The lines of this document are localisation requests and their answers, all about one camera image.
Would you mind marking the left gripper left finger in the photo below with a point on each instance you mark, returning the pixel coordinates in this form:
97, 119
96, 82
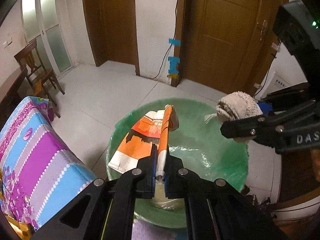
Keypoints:
104, 209

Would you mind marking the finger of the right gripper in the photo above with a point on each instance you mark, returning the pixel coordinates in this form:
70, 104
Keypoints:
286, 98
294, 130

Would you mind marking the dark round wooden table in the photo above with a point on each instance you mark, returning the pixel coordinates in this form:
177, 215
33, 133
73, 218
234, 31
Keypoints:
9, 94

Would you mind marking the colourful floral tablecloth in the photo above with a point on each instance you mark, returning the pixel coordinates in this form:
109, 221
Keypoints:
40, 174

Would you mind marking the orange white paper carton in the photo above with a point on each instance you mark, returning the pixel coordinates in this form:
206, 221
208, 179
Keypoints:
151, 129

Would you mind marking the white knitted cloth ball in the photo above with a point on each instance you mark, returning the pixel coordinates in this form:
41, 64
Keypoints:
234, 106

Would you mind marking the frosted glass door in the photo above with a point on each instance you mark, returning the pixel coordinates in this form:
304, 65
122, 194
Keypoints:
41, 23

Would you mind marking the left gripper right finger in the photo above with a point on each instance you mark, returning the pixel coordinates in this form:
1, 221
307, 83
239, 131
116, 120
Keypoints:
215, 209

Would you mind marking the wooden chair right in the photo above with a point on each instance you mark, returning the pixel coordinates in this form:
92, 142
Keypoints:
37, 74

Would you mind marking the green bag trash bin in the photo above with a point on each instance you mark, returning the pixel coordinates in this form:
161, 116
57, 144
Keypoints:
205, 173

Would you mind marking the brown door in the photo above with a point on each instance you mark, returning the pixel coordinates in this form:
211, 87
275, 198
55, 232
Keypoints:
228, 45
112, 31

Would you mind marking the blue tape strips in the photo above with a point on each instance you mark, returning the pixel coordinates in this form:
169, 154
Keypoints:
173, 61

